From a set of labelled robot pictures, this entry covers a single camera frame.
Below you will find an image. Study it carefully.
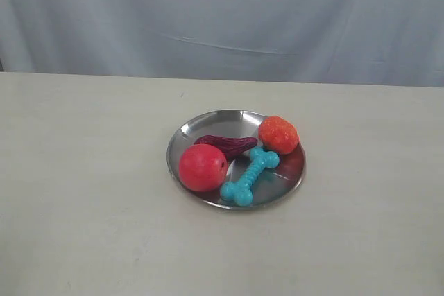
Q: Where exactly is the red toy apple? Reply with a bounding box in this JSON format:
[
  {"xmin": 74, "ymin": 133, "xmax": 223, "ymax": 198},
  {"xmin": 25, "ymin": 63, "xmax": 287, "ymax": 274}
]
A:
[{"xmin": 178, "ymin": 144, "xmax": 228, "ymax": 192}]

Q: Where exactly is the purple toy eggplant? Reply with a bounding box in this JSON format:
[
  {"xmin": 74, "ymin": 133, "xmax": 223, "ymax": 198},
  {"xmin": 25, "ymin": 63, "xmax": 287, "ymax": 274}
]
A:
[{"xmin": 194, "ymin": 135, "xmax": 258, "ymax": 160}]

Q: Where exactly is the teal toy bone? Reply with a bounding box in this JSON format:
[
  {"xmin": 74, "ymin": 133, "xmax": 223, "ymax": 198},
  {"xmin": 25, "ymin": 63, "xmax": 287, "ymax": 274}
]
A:
[{"xmin": 219, "ymin": 146, "xmax": 280, "ymax": 207}]

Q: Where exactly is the orange-red toy strawberry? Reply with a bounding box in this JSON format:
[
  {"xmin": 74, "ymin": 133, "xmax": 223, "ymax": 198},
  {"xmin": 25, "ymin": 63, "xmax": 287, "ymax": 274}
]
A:
[{"xmin": 258, "ymin": 116, "xmax": 300, "ymax": 155}]

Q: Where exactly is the round stainless steel plate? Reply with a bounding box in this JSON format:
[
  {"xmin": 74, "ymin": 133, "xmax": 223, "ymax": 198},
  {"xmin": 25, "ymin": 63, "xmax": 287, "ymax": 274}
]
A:
[{"xmin": 166, "ymin": 110, "xmax": 305, "ymax": 211}]

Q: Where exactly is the grey-white backdrop cloth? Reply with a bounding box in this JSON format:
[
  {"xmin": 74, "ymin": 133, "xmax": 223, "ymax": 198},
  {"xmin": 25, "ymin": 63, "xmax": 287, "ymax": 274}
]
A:
[{"xmin": 1, "ymin": 0, "xmax": 443, "ymax": 87}]

